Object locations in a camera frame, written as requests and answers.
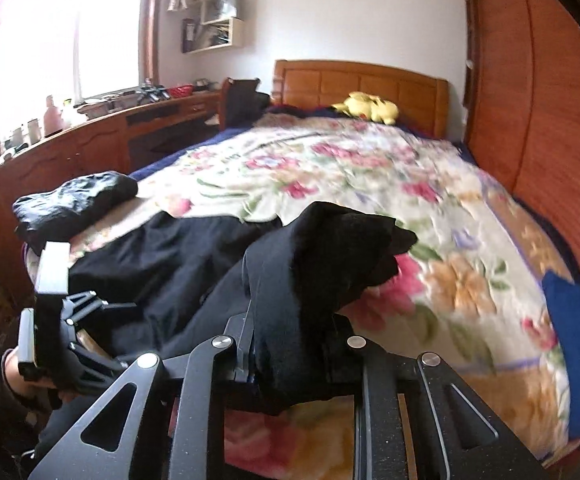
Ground wooden desk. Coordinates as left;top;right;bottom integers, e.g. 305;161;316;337
0;91;223;261

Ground white wall shelf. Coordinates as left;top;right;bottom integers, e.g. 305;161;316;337
181;0;247;55

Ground shiny black jacket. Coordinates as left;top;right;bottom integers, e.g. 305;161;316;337
12;171;139;256

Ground floral blanket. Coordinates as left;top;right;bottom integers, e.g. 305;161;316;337
22;112;571;480

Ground wooden chair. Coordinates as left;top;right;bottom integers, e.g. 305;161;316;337
220;76;263;128

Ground person's left hand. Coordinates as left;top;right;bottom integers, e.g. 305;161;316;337
0;347;63;411

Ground black coat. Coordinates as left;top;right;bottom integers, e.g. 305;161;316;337
67;201;418;416

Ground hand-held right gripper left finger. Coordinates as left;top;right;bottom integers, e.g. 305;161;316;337
27;310;258;480

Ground black device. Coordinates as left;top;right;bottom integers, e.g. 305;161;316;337
137;80;171;104

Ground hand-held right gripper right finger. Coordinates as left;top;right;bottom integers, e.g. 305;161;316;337
330;314;546;480

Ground wooden bed headboard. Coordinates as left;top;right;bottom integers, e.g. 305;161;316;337
273;59;450;138

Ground wooden louvered wardrobe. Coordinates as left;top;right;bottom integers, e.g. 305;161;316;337
462;0;580;301

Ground yellow plush toy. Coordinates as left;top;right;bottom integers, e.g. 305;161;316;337
331;91;400;126

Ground window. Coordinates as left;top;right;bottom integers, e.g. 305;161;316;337
0;0;158;131

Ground white paper bag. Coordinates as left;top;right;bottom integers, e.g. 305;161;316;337
205;0;238;23

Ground pink bottle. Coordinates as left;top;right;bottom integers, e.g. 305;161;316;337
44;95;63;136

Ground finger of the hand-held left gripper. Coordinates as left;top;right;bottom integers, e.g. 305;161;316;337
61;291;138;342
65;341;133;397

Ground blue pillow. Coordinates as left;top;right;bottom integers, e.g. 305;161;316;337
541;271;580;442

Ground row of books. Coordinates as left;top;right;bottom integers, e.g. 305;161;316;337
182;17;231;53

